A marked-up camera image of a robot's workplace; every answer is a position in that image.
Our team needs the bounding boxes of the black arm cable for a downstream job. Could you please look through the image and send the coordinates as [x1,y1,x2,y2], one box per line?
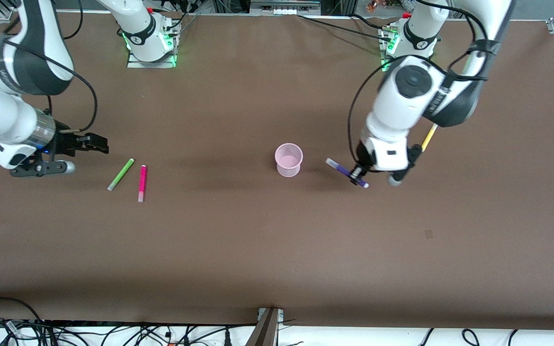
[2,0,100,134]
[347,0,490,168]

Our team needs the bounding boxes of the white power strip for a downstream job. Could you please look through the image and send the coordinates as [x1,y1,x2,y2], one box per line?
[250,0,322,16]

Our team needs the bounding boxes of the pink plastic cup holder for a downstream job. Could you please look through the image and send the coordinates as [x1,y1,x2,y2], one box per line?
[275,143,303,178]

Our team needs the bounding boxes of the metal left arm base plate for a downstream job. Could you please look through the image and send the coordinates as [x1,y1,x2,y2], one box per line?
[379,26,432,73]

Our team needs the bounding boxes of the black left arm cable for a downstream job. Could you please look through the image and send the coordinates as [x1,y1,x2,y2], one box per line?
[347,0,490,168]

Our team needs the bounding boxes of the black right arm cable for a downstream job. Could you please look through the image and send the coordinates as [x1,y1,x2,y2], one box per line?
[2,0,100,134]

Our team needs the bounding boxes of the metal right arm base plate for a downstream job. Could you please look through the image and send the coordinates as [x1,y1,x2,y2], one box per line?
[126,29,179,69]

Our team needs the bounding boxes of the black cable on table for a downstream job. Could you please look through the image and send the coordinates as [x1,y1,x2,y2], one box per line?
[298,13,395,43]

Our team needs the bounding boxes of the green pen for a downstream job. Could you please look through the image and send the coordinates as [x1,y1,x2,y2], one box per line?
[107,158,135,192]

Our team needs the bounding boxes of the aluminium table frame bracket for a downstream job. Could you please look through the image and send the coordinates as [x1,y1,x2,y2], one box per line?
[245,307,285,346]

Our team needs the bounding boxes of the tangled black floor cables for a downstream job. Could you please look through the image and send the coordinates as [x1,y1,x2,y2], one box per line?
[0,297,258,346]

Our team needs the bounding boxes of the yellow pen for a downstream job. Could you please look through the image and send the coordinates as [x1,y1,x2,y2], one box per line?
[420,124,439,152]

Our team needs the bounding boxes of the looped black floor cables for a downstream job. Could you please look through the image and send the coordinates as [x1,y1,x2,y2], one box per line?
[417,328,519,346]

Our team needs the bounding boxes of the purple pen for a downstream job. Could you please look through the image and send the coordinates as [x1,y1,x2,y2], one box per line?
[325,158,370,189]

